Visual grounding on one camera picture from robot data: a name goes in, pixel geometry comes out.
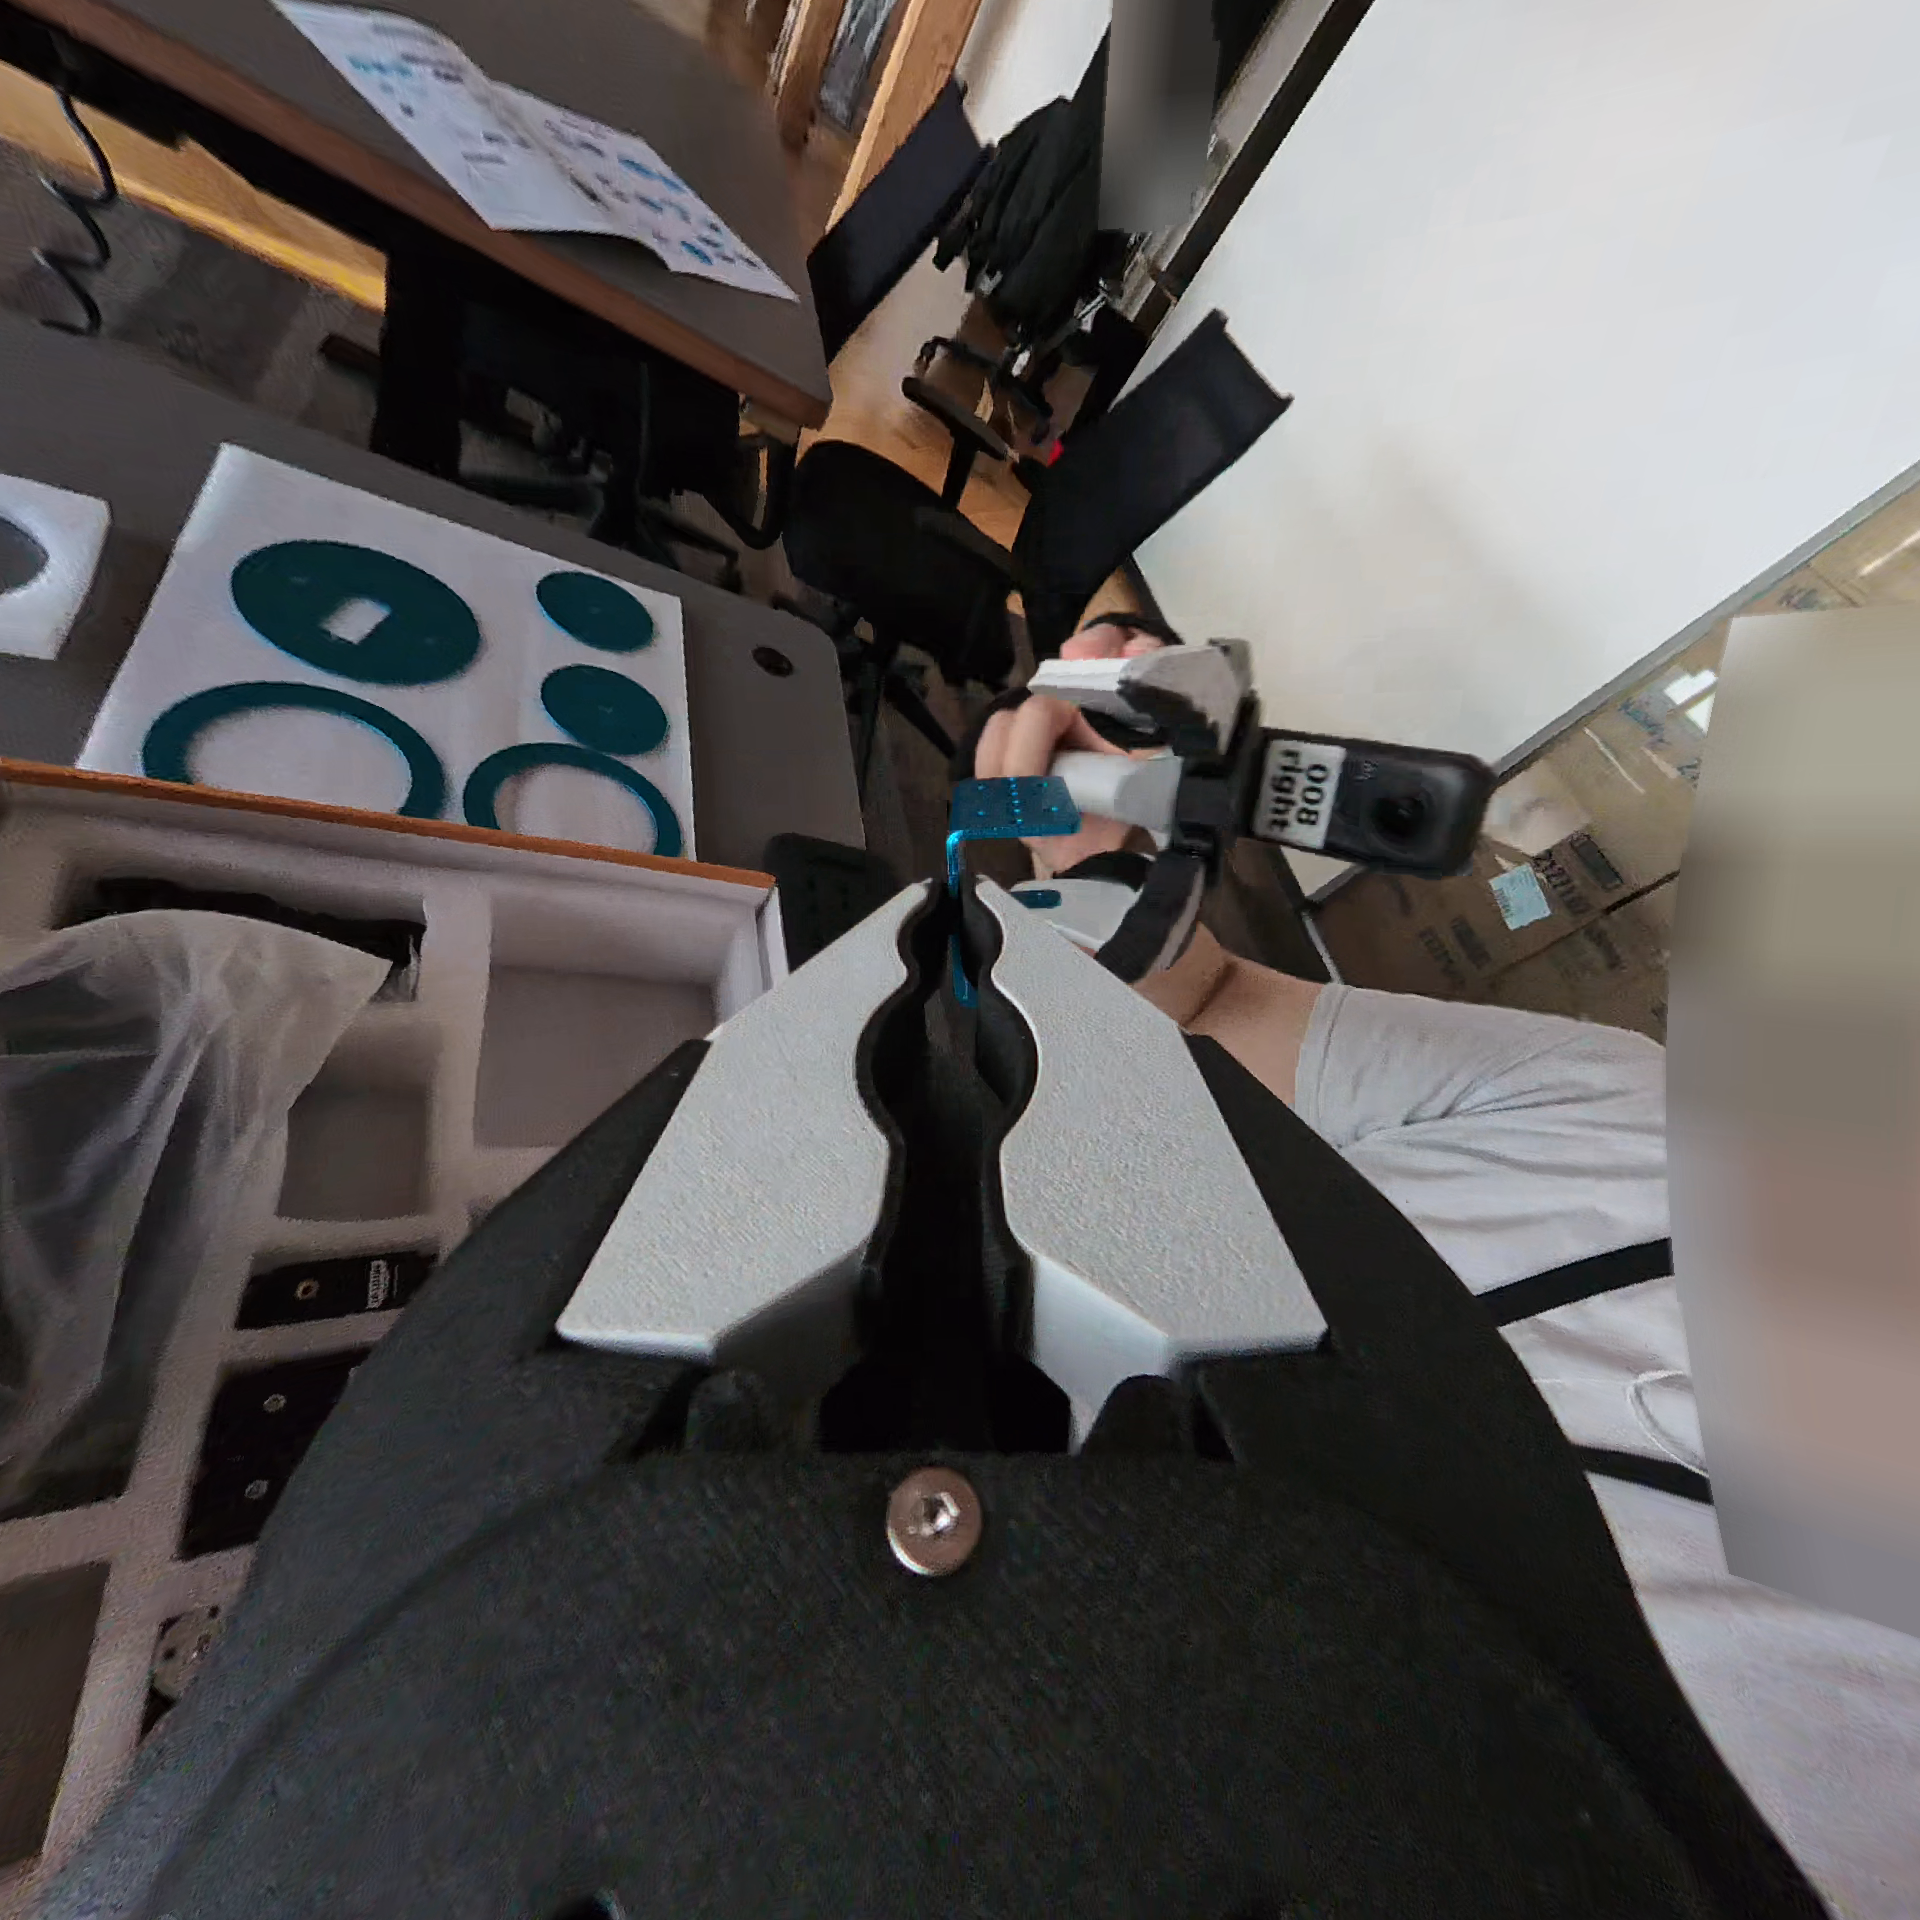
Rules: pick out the white foam block round cutout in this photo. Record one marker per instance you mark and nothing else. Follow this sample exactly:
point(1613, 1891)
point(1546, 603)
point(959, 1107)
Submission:
point(77, 511)

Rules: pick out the blue disc with few holes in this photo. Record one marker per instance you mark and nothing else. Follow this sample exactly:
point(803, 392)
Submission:
point(271, 599)

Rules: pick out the black desk grommet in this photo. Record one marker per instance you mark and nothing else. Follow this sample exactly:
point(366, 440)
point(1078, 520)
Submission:
point(773, 661)

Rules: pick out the stack of cardboard boxes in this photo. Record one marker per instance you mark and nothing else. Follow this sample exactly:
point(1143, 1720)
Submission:
point(1559, 916)

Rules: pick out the blue disc with many holes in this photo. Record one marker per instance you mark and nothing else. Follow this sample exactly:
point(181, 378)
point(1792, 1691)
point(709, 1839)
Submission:
point(594, 614)

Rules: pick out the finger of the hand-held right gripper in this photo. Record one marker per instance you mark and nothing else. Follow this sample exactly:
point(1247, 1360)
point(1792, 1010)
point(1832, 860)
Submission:
point(1125, 787)
point(1185, 668)

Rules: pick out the black perforated armrest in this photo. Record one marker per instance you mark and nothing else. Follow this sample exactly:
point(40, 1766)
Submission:
point(825, 885)

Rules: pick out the small teal metal bracket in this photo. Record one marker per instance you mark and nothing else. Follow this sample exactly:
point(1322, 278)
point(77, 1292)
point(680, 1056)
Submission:
point(1021, 808)

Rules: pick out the crumpled clear plastic bag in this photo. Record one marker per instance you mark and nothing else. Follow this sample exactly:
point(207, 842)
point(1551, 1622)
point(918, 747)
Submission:
point(120, 1126)

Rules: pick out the orange cardboard kit box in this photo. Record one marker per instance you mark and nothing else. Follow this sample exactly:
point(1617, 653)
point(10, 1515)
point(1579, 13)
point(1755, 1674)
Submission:
point(600, 1051)

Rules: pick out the servo with black horn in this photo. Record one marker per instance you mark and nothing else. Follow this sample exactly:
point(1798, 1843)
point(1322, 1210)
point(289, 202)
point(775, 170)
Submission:
point(255, 1440)

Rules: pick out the printed booklet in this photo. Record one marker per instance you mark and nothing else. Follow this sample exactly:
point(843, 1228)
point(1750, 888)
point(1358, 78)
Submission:
point(523, 135)

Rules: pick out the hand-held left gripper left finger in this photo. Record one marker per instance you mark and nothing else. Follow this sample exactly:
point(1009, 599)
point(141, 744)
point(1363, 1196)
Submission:
point(720, 1200)

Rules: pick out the black jacket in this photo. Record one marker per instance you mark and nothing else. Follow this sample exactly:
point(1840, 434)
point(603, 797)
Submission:
point(1037, 212)

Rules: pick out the person's white shirt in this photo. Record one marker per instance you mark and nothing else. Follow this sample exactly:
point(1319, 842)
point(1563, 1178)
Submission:
point(1501, 1141)

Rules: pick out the white foam sheet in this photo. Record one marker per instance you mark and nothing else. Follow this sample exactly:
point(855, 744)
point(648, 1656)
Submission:
point(225, 495)

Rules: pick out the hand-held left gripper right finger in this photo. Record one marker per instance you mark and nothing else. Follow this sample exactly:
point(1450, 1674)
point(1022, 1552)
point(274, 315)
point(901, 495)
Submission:
point(1171, 1200)

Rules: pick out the person's right hand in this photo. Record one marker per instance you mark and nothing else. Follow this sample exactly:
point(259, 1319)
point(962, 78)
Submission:
point(1021, 751)

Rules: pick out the small blue plain disc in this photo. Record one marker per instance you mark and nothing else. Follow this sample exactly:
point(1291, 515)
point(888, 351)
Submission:
point(603, 709)

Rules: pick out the black mesh chair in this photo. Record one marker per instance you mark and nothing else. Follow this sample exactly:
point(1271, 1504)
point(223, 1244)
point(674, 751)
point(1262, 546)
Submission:
point(1155, 452)
point(891, 226)

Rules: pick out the servo with silver horn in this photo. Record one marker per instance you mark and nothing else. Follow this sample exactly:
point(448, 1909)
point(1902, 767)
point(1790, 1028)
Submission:
point(187, 1651)

